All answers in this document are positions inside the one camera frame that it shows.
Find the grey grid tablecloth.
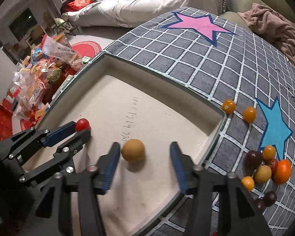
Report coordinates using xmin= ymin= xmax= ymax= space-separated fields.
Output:
xmin=105 ymin=7 xmax=295 ymax=235

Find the pink blanket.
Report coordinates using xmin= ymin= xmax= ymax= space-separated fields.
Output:
xmin=238 ymin=3 xmax=295 ymax=67

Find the large orange tangerine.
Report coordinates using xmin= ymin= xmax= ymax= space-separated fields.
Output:
xmin=272 ymin=159 xmax=291 ymax=185

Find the dark purple tomato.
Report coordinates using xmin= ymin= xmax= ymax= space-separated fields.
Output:
xmin=254 ymin=198 xmax=266 ymax=212
xmin=244 ymin=150 xmax=263 ymax=171
xmin=263 ymin=191 xmax=277 ymax=207

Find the yellow cherry tomato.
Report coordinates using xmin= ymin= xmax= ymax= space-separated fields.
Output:
xmin=243 ymin=107 xmax=256 ymax=124
xmin=222 ymin=99 xmax=236 ymax=114
xmin=241 ymin=176 xmax=255 ymax=192
xmin=262 ymin=145 xmax=276 ymax=161

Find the brown round longan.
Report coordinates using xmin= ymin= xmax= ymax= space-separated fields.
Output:
xmin=121 ymin=139 xmax=145 ymax=163
xmin=254 ymin=165 xmax=272 ymax=184

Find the red cherry tomato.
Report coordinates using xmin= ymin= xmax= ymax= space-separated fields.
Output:
xmin=266 ymin=158 xmax=278 ymax=175
xmin=75 ymin=118 xmax=91 ymax=132

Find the pile of snack bags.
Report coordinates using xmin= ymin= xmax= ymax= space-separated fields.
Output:
xmin=10 ymin=34 xmax=86 ymax=122

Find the white covered sofa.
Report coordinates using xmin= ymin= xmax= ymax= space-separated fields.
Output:
xmin=62 ymin=0 xmax=223 ymax=28

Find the white shallow tray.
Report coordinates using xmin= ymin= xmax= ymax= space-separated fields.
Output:
xmin=38 ymin=53 xmax=226 ymax=235

